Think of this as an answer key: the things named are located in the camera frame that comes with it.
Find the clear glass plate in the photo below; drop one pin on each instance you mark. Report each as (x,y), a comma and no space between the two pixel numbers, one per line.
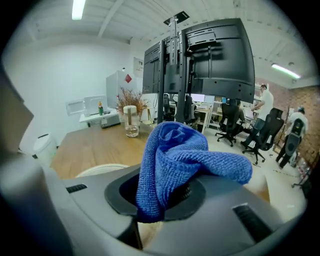
(100,169)

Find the glass jar with pale lid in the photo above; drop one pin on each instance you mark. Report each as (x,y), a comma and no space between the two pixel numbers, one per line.
(131,120)

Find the white wall panel box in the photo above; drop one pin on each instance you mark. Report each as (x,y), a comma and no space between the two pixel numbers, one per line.
(138,66)

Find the white trash bin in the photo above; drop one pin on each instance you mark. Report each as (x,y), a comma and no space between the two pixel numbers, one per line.
(46,150)

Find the green bottle with orange cap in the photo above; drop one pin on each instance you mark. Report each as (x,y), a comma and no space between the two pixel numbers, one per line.
(100,110)

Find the white office desk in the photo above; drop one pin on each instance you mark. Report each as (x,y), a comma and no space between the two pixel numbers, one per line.
(203,112)

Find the blue cloth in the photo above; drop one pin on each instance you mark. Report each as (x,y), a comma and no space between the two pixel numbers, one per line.
(175,160)

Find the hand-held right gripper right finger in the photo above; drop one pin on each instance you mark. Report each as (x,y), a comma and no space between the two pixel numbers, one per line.
(215,225)

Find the black ceiling mount plate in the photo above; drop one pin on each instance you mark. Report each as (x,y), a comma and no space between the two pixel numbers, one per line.
(177,17)

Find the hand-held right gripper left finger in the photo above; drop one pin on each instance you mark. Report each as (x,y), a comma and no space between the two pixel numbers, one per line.
(82,200)

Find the black office chair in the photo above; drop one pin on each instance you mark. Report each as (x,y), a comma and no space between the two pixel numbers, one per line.
(228,115)
(271,127)

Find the person's grey shirt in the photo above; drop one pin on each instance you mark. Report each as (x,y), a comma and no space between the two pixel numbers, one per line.
(12,117)

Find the white refrigerator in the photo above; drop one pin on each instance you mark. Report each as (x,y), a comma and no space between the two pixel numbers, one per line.
(115,87)

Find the black monitor on stand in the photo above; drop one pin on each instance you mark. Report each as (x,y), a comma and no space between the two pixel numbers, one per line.
(150,72)
(225,62)

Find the dried brown plant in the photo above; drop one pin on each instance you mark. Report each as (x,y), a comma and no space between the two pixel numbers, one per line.
(130,98)

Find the red square paper sign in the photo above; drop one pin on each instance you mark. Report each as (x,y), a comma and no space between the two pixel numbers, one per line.
(128,78)

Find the black flat box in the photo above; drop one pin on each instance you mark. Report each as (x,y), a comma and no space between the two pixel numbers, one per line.
(111,125)

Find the ceiling tube light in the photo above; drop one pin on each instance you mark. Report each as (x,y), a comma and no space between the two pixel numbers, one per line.
(285,70)
(78,8)

